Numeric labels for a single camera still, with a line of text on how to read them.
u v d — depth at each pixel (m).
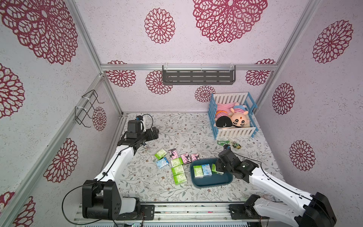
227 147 0.74
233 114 1.05
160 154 0.94
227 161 0.62
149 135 0.75
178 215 0.73
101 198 0.41
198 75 0.99
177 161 0.90
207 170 0.86
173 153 0.94
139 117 0.76
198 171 0.85
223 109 1.10
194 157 0.92
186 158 0.92
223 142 1.03
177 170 0.87
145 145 0.98
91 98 0.81
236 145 0.99
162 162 0.90
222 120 1.00
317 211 0.39
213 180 0.85
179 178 0.83
